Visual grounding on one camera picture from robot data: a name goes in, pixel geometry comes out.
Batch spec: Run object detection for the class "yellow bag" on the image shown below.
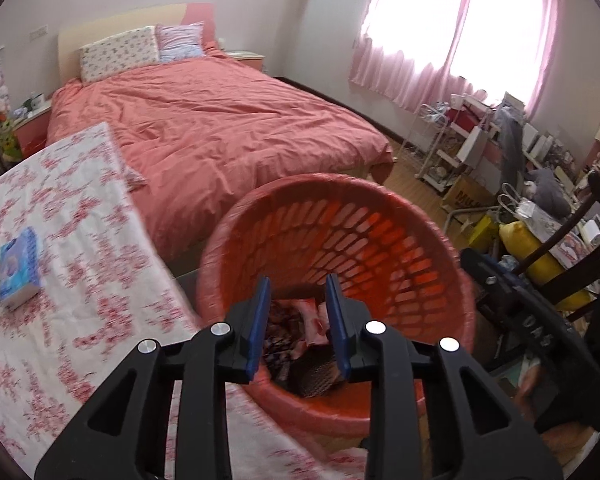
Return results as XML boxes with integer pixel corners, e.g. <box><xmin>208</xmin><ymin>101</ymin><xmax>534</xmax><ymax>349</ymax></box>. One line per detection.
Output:
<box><xmin>497</xmin><ymin>220</ymin><xmax>593</xmax><ymax>311</ymax></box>

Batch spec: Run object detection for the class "clear tube of plush toys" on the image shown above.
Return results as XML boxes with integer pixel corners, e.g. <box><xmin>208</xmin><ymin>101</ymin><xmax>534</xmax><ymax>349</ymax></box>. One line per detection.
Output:
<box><xmin>0</xmin><ymin>50</ymin><xmax>23</xmax><ymax>166</ymax></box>

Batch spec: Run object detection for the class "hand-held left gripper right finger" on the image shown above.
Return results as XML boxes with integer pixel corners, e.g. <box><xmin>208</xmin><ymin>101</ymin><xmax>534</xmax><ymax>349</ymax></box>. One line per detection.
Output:
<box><xmin>325</xmin><ymin>272</ymin><xmax>563</xmax><ymax>480</ymax></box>

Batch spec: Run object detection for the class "coral bed duvet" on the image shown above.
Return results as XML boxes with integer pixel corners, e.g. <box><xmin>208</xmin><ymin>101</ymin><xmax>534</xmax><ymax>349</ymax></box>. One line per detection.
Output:
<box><xmin>46</xmin><ymin>52</ymin><xmax>396</xmax><ymax>263</ymax></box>

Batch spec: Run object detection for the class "pink nightstand with mugs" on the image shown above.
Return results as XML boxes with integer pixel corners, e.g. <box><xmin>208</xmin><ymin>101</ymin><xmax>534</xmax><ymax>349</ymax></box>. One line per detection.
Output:
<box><xmin>11</xmin><ymin>100</ymin><xmax>52</xmax><ymax>158</ymax></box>

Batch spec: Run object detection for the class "grey hanging garment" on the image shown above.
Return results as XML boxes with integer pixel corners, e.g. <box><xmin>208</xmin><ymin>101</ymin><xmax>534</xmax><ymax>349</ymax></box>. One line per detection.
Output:
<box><xmin>495</xmin><ymin>105</ymin><xmax>528</xmax><ymax>196</ymax></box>

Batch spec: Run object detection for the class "black floral cloth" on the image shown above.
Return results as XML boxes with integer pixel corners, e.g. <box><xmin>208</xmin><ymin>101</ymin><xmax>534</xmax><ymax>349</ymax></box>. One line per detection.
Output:
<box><xmin>262</xmin><ymin>300</ymin><xmax>308</xmax><ymax>381</ymax></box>

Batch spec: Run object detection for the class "floral pillow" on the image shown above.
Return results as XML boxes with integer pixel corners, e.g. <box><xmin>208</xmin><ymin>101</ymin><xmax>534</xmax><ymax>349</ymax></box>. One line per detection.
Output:
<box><xmin>79</xmin><ymin>25</ymin><xmax>161</xmax><ymax>83</ymax></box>

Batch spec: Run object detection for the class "pink striped pillow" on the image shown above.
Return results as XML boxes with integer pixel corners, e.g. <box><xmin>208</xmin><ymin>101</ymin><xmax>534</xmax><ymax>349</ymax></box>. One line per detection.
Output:
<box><xmin>155</xmin><ymin>21</ymin><xmax>207</xmax><ymax>63</ymax></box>

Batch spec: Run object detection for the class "white wire rack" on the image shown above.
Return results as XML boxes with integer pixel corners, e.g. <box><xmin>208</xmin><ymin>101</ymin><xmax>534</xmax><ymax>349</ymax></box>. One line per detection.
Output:
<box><xmin>397</xmin><ymin>102</ymin><xmax>481</xmax><ymax>193</ymax></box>

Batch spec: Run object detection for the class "blue tissue pack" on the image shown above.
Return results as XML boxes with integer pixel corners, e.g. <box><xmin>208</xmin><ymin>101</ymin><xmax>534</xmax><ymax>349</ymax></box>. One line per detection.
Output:
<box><xmin>0</xmin><ymin>226</ymin><xmax>43</xmax><ymax>309</ymax></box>

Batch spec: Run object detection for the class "pink floral table cloth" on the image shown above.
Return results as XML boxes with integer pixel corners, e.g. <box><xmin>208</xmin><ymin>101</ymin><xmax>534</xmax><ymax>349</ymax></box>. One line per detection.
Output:
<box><xmin>0</xmin><ymin>121</ymin><xmax>371</xmax><ymax>480</ymax></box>

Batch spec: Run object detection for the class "cardboard box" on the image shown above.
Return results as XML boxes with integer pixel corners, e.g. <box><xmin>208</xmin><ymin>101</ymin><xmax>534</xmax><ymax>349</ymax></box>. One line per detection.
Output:
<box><xmin>440</xmin><ymin>175</ymin><xmax>501</xmax><ymax>213</ymax></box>

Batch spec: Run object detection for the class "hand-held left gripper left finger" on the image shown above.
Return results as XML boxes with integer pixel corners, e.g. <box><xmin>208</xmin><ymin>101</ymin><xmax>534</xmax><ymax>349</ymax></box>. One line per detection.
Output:
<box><xmin>34</xmin><ymin>275</ymin><xmax>272</xmax><ymax>480</ymax></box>

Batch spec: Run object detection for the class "orange plastic basket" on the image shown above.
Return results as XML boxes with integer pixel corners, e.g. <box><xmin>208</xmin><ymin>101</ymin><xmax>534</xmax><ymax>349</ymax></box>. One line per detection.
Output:
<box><xmin>196</xmin><ymin>172</ymin><xmax>477</xmax><ymax>423</ymax></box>

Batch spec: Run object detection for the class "grey cloth bundle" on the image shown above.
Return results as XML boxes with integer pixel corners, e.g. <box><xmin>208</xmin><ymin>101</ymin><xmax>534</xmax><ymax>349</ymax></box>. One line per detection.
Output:
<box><xmin>527</xmin><ymin>167</ymin><xmax>571</xmax><ymax>213</ymax></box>

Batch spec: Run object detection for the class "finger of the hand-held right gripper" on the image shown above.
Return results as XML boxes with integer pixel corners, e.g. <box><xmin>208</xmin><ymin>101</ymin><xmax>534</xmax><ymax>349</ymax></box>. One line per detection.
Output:
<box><xmin>460</xmin><ymin>249</ymin><xmax>528</xmax><ymax>311</ymax></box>

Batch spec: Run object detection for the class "beige and pink headboard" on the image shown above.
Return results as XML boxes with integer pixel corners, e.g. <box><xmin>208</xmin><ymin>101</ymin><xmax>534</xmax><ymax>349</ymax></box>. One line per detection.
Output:
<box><xmin>57</xmin><ymin>2</ymin><xmax>220</xmax><ymax>81</ymax></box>

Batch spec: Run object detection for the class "black wooden chair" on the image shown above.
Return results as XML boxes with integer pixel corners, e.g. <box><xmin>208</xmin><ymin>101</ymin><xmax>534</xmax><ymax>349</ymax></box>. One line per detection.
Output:
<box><xmin>522</xmin><ymin>169</ymin><xmax>600</xmax><ymax>361</ymax></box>

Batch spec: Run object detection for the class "pink curtain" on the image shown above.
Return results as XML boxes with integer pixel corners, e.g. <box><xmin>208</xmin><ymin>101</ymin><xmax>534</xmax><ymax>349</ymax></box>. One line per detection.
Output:
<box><xmin>349</xmin><ymin>0</ymin><xmax>567</xmax><ymax>117</ymax></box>

